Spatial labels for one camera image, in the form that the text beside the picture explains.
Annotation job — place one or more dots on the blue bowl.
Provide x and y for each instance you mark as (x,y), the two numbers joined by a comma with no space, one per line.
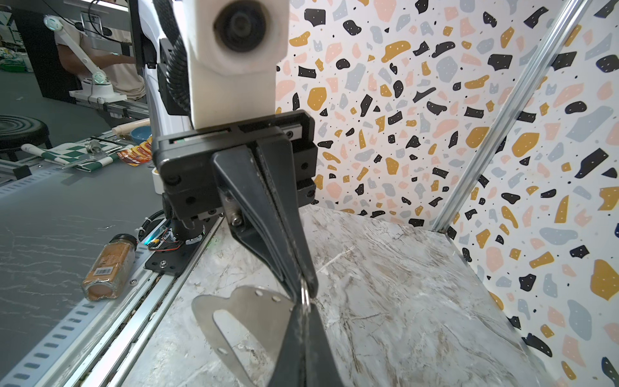
(141,134)

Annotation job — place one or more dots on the red snack packet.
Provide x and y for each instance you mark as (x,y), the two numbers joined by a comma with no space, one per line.
(138,154)

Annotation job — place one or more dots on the black round stool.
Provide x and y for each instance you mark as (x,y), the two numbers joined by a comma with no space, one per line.
(19,130)

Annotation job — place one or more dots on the metal keyring plate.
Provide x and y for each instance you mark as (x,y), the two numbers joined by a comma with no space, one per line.
(249,311)

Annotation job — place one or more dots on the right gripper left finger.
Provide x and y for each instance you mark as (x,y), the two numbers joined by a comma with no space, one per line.
(290,369)

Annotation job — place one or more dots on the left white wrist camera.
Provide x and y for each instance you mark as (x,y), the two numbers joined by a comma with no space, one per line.
(232,48)

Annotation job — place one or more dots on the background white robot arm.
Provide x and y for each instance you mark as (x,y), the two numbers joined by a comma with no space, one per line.
(97,88)

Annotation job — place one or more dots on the spice jar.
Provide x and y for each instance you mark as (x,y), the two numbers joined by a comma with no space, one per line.
(112,269)

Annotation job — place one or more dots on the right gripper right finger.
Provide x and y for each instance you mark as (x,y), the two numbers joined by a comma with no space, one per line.
(319,363)

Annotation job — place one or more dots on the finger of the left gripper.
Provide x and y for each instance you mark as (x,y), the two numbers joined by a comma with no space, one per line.
(275,156)
(253,215)

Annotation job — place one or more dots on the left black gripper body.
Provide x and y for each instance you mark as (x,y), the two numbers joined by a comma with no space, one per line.
(184,161)

